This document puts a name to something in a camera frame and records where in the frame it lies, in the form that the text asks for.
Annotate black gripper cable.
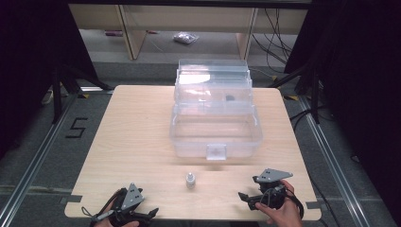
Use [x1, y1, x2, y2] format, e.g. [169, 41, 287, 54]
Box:
[80, 188, 125, 221]
[286, 192, 305, 219]

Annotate black metal stand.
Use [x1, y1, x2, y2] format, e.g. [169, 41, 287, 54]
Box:
[268, 61, 322, 125]
[51, 61, 115, 125]

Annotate small white dropper bottle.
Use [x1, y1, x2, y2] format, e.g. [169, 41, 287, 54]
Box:
[184, 172, 197, 190]

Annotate person's right hand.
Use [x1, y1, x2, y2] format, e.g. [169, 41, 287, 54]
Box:
[254, 179, 305, 227]

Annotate person's left hand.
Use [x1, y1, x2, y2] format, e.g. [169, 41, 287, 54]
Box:
[94, 201, 140, 227]

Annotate bundle of black cables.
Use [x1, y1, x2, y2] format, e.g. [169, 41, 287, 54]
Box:
[251, 9, 295, 66]

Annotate black floor cable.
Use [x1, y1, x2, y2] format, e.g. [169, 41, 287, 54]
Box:
[288, 106, 329, 131]

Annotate black curtain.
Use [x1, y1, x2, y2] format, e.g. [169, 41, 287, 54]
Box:
[0, 0, 99, 159]
[283, 0, 401, 218]

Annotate white power strip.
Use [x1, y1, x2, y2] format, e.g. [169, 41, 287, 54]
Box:
[41, 89, 55, 106]

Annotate aluminium floor rail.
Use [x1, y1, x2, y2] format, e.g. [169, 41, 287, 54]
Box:
[0, 86, 114, 227]
[298, 96, 371, 227]

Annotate clear plastic bag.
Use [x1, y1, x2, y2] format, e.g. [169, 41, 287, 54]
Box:
[172, 31, 201, 45]

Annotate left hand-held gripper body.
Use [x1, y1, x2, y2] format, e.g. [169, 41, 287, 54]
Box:
[92, 182, 146, 227]

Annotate black tape floor mark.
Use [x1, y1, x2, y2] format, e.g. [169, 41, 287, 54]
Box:
[64, 117, 89, 139]

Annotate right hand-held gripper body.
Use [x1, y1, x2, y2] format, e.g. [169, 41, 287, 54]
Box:
[253, 167, 294, 210]

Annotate clear plastic tiered storage box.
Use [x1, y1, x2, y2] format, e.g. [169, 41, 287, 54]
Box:
[169, 58, 264, 162]

